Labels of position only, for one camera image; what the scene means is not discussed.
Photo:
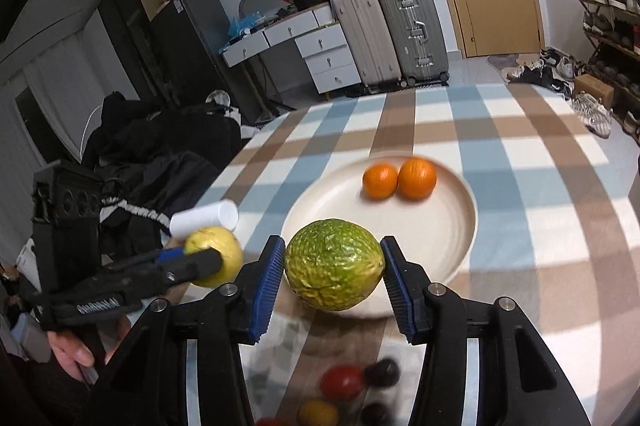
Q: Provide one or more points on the dark plum lower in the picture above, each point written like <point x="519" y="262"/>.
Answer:
<point x="375" y="414"/>

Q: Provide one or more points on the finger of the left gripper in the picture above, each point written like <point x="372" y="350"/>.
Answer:
<point x="170" y="254"/>
<point x="185" y="269"/>

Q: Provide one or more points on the small orange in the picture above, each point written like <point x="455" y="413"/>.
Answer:
<point x="379" y="181"/>

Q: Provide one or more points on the green bumpy citrus fruit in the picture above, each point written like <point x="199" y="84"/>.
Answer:
<point x="333" y="265"/>

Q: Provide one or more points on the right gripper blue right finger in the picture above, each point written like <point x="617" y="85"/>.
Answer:
<point x="398" y="288"/>

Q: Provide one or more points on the dark cabinet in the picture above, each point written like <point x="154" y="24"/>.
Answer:
<point x="169" y="50"/>

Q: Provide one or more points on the white paper roll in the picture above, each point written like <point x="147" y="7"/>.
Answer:
<point x="223" y="213"/>

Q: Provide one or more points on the beige suitcase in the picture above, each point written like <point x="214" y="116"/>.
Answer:
<point x="369" y="40"/>

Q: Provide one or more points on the cardboard box on floor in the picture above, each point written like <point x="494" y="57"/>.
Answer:
<point x="586" y="83"/>

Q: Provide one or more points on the checkered tablecloth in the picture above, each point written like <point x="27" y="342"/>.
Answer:
<point x="556" y="230"/>

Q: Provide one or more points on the black clothes pile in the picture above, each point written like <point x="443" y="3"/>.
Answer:
<point x="155" y="161"/>

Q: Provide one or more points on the white sneakers on floor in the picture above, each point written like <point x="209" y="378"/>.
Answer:
<point x="592" y="114"/>

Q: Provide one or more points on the cream round plate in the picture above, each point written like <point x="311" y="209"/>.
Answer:
<point x="437" y="233"/>

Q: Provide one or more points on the silver grey suitcase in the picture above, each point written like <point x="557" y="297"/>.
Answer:
<point x="418" y="40"/>

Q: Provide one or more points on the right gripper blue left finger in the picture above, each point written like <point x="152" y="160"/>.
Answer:
<point x="264" y="287"/>

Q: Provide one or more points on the red tomato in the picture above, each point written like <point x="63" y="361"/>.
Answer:
<point x="342" y="383"/>
<point x="271" y="421"/>

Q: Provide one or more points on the dark plum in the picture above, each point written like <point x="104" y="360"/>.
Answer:
<point x="375" y="414"/>
<point x="382" y="374"/>

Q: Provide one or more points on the large orange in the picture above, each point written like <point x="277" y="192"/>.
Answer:
<point x="417" y="178"/>

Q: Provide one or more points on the wooden shoe rack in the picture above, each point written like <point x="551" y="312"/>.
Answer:
<point x="612" y="28"/>

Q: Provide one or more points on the dark plum upper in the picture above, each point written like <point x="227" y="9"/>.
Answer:
<point x="382" y="374"/>

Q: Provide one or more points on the person's left hand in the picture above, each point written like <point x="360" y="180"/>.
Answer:
<point x="71" y="353"/>

